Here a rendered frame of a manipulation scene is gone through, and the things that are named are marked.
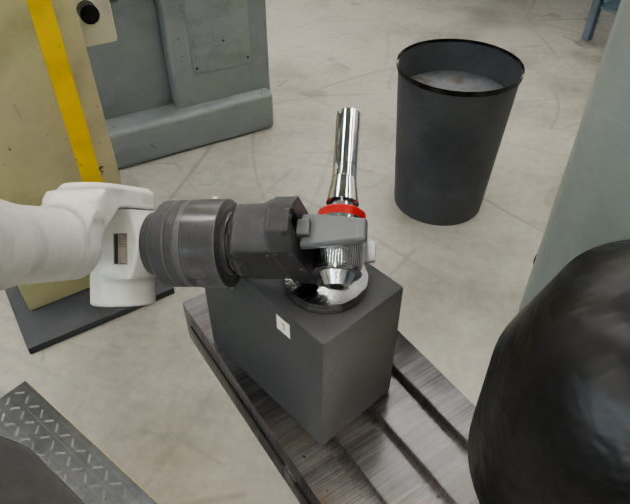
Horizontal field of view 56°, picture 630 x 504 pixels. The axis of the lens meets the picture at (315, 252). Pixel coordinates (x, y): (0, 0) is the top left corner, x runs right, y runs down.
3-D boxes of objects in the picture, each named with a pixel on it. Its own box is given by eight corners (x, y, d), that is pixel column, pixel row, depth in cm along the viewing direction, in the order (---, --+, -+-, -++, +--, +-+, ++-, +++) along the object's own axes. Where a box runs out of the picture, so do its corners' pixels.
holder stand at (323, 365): (321, 448, 70) (322, 337, 56) (212, 341, 82) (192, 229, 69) (390, 390, 76) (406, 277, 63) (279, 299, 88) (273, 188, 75)
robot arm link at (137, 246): (173, 195, 55) (67, 198, 58) (174, 309, 56) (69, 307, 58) (220, 203, 66) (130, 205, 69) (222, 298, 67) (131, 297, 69)
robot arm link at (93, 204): (165, 190, 64) (83, 177, 51) (167, 273, 64) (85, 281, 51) (113, 192, 66) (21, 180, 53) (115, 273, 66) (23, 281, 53)
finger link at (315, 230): (366, 248, 53) (299, 249, 54) (368, 215, 54) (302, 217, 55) (364, 241, 51) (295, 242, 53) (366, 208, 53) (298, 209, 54)
